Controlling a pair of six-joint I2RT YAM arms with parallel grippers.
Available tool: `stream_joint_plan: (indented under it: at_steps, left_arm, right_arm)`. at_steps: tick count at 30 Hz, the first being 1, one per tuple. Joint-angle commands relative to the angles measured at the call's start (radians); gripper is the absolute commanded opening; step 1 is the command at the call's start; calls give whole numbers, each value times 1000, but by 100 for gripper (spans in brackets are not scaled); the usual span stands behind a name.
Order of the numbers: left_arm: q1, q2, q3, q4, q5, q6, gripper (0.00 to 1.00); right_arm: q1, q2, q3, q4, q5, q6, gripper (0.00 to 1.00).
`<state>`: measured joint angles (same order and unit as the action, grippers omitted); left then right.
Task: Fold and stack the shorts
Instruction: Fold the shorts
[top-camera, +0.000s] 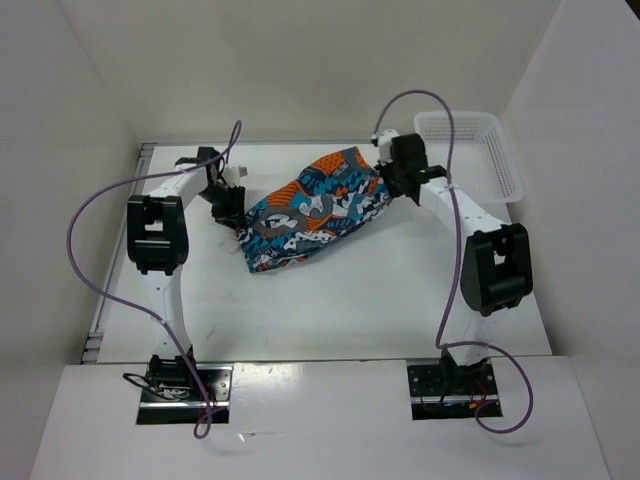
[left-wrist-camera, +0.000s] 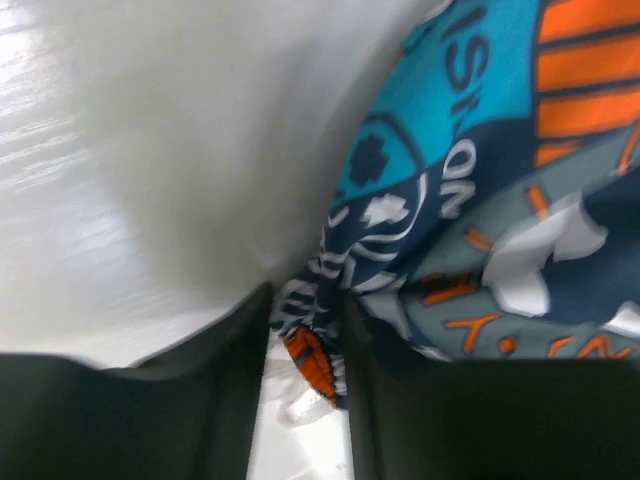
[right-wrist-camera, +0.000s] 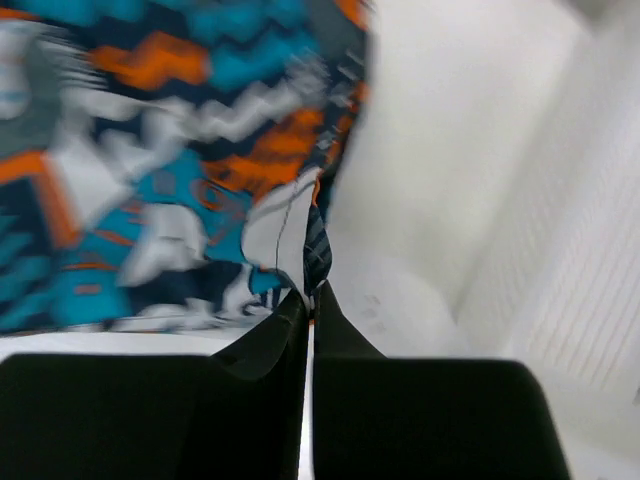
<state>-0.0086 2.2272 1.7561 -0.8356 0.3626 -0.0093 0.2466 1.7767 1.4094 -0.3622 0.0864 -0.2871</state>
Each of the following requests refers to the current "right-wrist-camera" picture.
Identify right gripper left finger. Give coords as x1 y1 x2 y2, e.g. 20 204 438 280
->
1 293 306 479

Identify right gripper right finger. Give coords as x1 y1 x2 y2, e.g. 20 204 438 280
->
311 285 570 480

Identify colourful patterned shorts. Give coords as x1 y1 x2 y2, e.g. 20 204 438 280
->
1 1 369 335

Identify white perforated plastic basket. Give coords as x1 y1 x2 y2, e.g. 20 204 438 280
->
457 12 639 403

